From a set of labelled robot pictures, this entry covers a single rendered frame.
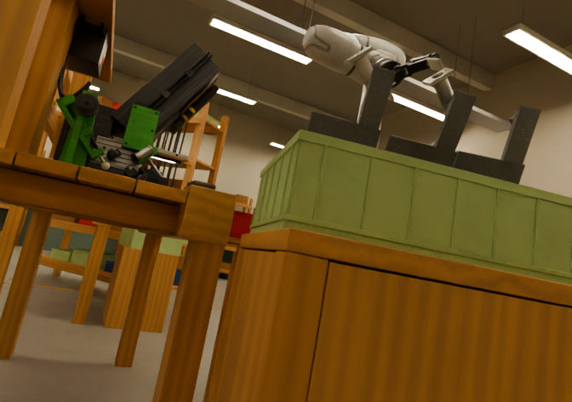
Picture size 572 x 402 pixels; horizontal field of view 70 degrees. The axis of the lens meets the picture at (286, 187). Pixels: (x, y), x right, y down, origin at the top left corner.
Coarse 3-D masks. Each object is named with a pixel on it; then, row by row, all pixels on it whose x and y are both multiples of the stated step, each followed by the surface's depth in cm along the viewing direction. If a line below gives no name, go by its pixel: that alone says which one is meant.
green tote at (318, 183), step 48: (288, 144) 77; (336, 144) 70; (288, 192) 69; (336, 192) 69; (384, 192) 71; (432, 192) 73; (480, 192) 75; (528, 192) 77; (384, 240) 70; (432, 240) 72; (480, 240) 74; (528, 240) 76
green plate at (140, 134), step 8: (136, 104) 174; (136, 112) 172; (144, 112) 174; (152, 112) 176; (136, 120) 171; (144, 120) 173; (152, 120) 174; (128, 128) 168; (136, 128) 170; (144, 128) 172; (152, 128) 173; (128, 136) 167; (136, 136) 169; (144, 136) 170; (152, 136) 172; (128, 144) 166; (136, 144) 168; (144, 144) 169
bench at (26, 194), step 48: (0, 192) 103; (48, 192) 107; (96, 192) 112; (144, 192) 109; (144, 240) 247; (192, 240) 115; (144, 288) 237; (192, 288) 112; (0, 336) 208; (192, 336) 111; (192, 384) 110
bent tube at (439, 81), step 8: (440, 72) 85; (448, 72) 82; (424, 80) 86; (432, 80) 83; (440, 80) 82; (448, 80) 84; (440, 88) 84; (448, 88) 84; (440, 96) 85; (448, 96) 84; (432, 144) 89
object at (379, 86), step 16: (368, 80) 83; (384, 80) 81; (368, 96) 82; (384, 96) 82; (368, 112) 82; (320, 128) 81; (336, 128) 82; (352, 128) 82; (368, 128) 83; (368, 144) 84
